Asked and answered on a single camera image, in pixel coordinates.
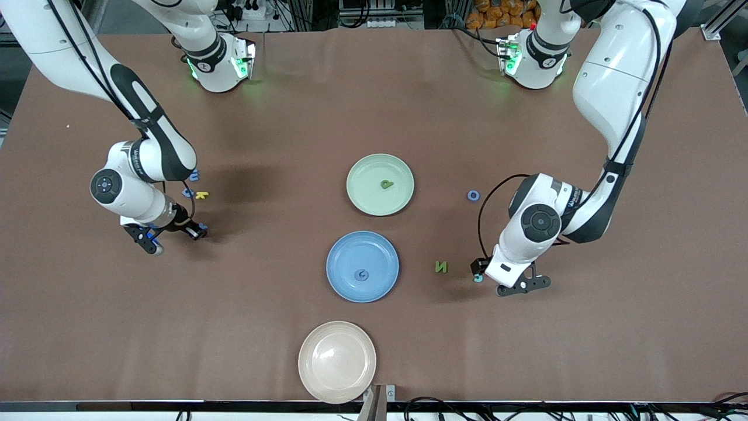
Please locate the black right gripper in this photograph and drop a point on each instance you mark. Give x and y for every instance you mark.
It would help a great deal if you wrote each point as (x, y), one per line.
(186, 225)

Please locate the green foam letter N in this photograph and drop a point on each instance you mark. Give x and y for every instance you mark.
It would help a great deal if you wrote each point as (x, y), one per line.
(441, 267)

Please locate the blue foam letter G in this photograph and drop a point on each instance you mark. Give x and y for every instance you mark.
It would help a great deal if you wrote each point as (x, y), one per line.
(358, 276)

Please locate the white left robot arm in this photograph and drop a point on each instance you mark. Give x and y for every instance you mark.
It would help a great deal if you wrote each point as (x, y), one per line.
(613, 88)

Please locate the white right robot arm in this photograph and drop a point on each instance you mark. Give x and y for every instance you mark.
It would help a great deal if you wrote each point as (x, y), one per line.
(125, 199)

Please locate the blue foam letter O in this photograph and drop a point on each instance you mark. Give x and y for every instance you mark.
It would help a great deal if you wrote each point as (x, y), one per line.
(469, 196)

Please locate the blue plate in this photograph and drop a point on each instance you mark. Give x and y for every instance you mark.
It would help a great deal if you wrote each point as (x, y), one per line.
(380, 245)

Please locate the light green plate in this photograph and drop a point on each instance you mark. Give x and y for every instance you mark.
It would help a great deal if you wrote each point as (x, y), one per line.
(365, 199)

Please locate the black table edge strip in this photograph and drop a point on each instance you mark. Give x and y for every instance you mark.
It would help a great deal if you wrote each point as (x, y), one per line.
(175, 406)

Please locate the beige plate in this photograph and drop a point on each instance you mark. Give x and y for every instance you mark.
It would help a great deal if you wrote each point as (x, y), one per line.
(337, 362)

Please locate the white power strip with plugs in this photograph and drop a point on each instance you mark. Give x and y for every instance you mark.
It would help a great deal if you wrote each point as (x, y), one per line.
(257, 11)

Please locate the pile of orange objects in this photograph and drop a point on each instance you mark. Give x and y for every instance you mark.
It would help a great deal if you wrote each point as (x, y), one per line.
(497, 14)

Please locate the plain white power strip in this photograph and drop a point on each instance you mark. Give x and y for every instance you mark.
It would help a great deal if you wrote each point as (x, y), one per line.
(385, 23)

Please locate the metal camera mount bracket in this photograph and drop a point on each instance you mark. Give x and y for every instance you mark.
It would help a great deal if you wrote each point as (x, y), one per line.
(377, 403)

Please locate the aluminium frame post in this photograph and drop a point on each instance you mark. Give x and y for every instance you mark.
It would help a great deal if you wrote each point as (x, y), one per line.
(710, 34)

